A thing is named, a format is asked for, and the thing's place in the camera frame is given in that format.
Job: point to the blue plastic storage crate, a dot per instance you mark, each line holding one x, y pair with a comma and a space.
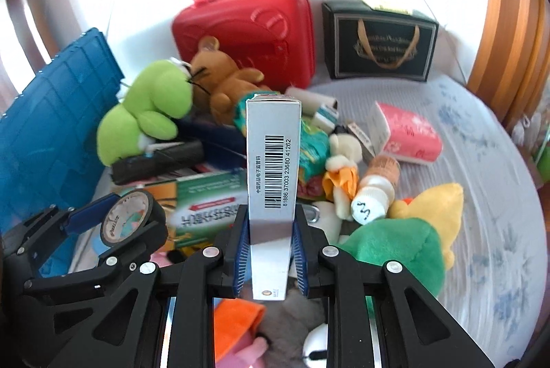
56, 114

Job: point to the cardboard tube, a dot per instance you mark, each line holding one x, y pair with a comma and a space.
309, 95

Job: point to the pig plush orange dress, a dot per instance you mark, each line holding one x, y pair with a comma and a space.
236, 320

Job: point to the green frog plush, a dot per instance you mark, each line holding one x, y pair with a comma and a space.
142, 105

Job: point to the pink tissue packet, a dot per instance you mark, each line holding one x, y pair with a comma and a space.
408, 131

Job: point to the navy blue cloth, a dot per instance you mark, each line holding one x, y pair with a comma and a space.
215, 136

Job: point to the green and yellow plush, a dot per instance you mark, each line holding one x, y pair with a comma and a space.
386, 247

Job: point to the white floral bed sheet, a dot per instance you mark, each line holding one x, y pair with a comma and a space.
472, 222

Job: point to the ribbed wooden headboard post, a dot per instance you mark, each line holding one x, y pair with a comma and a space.
507, 28

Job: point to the black cylindrical case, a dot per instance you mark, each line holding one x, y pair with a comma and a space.
163, 159

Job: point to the grey box with barcode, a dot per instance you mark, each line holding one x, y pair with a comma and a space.
273, 161

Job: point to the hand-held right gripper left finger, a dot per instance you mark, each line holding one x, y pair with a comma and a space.
240, 256

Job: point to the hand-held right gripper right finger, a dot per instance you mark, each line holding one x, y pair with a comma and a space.
300, 256

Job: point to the green medicine box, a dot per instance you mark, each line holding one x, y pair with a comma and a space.
206, 196

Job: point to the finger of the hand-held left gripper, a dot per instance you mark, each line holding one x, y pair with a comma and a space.
86, 217
99, 267

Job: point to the white panda toy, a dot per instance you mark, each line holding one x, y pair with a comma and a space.
316, 342

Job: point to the brown bear plush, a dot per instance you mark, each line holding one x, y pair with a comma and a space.
223, 75

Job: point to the grey plush toy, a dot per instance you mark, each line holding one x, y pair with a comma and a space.
292, 316

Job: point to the black rimmed tape roll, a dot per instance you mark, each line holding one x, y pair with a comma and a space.
129, 217

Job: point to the red toy suitcase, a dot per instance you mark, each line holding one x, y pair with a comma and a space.
245, 28

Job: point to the white bunny plush orange scarf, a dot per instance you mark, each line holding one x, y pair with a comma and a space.
343, 148

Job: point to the white capped cork bottle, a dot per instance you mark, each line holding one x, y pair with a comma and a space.
374, 187

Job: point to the small white green box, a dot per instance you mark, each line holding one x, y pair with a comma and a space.
324, 118

